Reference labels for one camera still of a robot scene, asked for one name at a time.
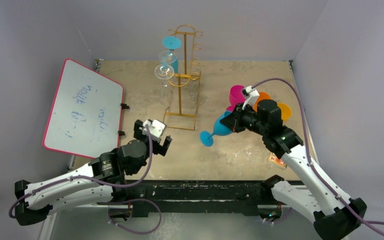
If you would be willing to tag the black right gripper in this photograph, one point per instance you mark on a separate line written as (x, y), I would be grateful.
(234, 119)

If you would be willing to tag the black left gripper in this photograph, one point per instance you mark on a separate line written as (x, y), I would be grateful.
(159, 149)

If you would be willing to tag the magenta plastic wine glass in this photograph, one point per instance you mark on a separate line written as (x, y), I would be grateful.
(235, 97)

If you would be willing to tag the orange plastic wine glass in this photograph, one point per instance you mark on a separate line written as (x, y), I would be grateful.
(262, 96)

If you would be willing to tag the blue wine glass row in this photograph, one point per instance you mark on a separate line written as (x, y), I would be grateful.
(219, 129)
(172, 42)

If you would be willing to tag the yellow plastic wine glass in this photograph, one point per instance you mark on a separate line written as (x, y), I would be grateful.
(286, 111)

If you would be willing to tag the clear wine glass front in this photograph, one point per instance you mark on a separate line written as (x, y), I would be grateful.
(165, 72)

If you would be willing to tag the clear wine glass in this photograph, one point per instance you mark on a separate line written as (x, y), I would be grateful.
(165, 72)
(167, 56)

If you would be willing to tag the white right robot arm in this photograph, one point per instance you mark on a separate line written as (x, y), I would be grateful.
(333, 213)

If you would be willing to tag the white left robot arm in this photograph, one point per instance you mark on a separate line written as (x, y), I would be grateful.
(97, 181)

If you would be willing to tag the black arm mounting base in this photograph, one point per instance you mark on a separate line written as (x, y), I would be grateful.
(247, 197)

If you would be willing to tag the clear wine glass rear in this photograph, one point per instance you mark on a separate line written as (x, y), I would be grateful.
(167, 56)

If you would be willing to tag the orange patterned card box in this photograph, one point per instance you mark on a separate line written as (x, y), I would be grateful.
(275, 161)

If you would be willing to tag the pink framed whiteboard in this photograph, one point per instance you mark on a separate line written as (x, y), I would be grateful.
(86, 112)

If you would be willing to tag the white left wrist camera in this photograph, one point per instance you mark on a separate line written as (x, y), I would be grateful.
(154, 128)

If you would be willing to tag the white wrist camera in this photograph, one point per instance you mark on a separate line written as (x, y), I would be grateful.
(251, 96)
(154, 128)

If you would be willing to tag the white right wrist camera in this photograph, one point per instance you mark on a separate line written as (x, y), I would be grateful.
(251, 96)

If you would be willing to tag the gold wire glass rack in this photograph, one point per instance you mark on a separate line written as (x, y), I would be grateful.
(187, 79)

